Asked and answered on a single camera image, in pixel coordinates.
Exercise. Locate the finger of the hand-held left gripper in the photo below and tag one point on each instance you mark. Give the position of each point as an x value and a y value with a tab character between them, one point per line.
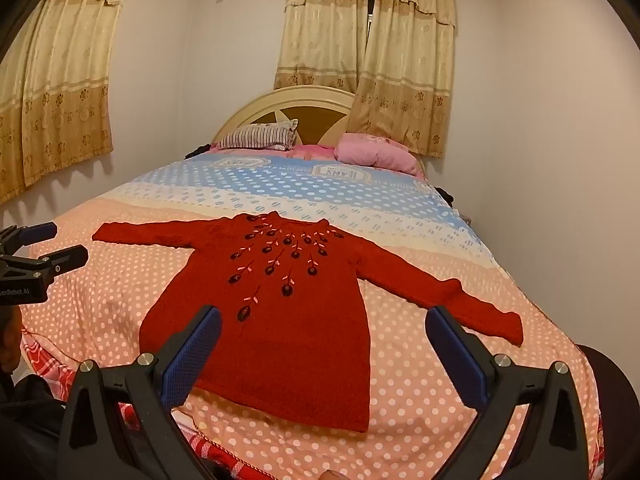
65	259
37	232

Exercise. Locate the woven basket at left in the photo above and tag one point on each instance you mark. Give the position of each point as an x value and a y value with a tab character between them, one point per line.
55	85

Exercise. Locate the pink blanket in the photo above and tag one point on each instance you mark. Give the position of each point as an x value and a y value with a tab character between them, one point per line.
315	151

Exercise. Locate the black cloth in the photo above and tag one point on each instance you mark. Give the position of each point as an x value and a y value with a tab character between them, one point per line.
199	150

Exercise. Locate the pink pillow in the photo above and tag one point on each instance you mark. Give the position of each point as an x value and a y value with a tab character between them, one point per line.
372	152

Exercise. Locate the dark round object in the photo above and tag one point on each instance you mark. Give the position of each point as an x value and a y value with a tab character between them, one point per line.
617	410

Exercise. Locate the beige patterned curtain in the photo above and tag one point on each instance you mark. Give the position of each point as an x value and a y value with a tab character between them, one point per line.
320	30
405	70

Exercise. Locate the cream wooden headboard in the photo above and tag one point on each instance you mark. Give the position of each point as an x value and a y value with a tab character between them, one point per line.
305	105

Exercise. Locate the polka-dot bed sheet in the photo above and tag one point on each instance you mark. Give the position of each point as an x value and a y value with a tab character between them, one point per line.
350	195

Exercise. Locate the striped pillow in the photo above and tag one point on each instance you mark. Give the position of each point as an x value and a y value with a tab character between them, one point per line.
255	136

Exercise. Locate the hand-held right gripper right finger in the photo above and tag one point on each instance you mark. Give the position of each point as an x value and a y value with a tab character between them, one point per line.
455	355

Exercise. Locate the red patterned blanket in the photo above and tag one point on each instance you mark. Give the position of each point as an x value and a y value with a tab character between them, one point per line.
47	365

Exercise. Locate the person's left forearm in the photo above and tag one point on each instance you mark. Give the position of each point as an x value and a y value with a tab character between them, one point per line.
9	335

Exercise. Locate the red knitted sweater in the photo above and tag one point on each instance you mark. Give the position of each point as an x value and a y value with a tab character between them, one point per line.
300	340

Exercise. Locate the dark cloth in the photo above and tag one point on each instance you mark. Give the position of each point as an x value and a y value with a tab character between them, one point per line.
30	425

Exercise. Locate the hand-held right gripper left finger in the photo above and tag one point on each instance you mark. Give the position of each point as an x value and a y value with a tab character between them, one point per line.
195	355

